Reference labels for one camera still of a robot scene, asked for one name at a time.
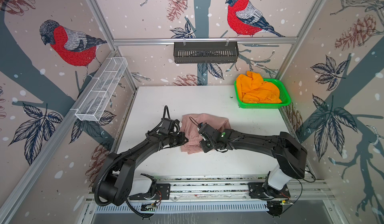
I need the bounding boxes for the pink shorts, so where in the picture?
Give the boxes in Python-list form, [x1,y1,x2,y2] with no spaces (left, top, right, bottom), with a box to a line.
[181,114,231,155]

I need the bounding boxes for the orange shorts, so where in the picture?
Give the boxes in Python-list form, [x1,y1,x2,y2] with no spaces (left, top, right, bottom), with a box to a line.
[236,71,282,104]

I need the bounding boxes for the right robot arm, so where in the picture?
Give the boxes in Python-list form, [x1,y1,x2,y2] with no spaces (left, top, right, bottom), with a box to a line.
[198,123,308,201]

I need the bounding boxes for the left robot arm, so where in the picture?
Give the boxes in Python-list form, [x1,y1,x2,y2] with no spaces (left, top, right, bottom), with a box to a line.
[92,132,189,207]

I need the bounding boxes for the green plastic basket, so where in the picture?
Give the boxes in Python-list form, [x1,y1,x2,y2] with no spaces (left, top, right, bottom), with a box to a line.
[234,78,292,109]

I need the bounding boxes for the aluminium mounting rail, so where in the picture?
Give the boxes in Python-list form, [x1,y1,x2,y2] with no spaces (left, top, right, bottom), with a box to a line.
[86,177,331,202]

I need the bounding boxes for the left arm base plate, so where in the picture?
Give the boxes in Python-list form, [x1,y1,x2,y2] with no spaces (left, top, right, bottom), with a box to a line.
[129,184,171,201]

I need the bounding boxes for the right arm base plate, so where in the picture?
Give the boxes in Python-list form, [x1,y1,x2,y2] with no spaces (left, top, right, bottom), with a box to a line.
[248,182,291,201]

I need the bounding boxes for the black wall shelf basket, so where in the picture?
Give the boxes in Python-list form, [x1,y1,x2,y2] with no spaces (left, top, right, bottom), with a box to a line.
[174,41,239,64]

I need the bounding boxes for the white wire wall basket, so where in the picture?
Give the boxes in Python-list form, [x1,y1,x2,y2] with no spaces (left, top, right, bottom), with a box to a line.
[75,57,128,122]

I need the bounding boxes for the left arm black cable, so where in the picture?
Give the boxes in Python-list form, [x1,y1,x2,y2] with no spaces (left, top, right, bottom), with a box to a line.
[93,151,158,219]

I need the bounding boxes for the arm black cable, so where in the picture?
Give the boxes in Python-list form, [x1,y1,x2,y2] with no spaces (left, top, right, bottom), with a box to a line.
[269,169,316,217]
[93,151,158,219]

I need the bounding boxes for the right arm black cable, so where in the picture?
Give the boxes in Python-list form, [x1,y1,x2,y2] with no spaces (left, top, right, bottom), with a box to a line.
[269,169,316,217]

